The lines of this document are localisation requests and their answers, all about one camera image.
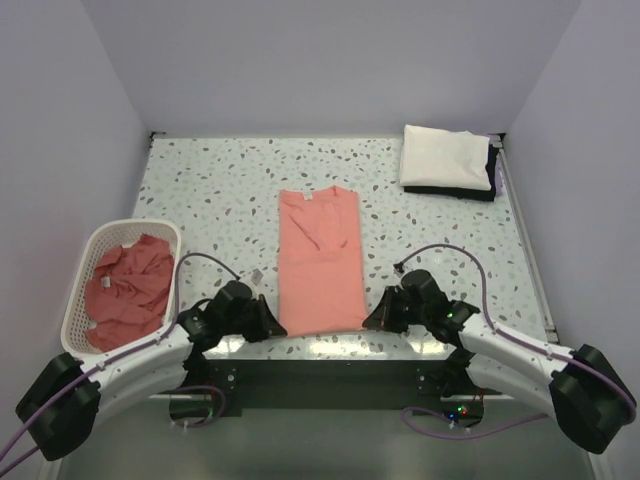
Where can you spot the folded white t-shirt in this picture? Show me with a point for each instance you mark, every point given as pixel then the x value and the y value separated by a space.
pixel 440 158

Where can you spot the white plastic laundry basket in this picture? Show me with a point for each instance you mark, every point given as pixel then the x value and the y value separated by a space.
pixel 116 233

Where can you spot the salmon pink t-shirt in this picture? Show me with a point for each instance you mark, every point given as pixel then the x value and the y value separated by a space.
pixel 320 262

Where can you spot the folded black t-shirt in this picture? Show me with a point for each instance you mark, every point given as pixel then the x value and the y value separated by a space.
pixel 488 196

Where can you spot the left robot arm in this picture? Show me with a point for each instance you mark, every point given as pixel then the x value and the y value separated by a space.
pixel 70 396

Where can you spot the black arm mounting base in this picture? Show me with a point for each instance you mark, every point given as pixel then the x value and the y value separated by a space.
pixel 322 385

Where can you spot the dark pink crumpled t-shirt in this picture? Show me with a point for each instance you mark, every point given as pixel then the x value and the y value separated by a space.
pixel 127 296

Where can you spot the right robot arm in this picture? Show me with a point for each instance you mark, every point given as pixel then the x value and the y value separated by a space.
pixel 578 388

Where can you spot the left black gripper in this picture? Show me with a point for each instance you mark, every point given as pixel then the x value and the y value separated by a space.
pixel 267 326

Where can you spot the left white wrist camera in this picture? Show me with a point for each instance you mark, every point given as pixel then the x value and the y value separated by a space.
pixel 256 276

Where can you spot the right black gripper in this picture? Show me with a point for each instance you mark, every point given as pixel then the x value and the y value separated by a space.
pixel 382 317

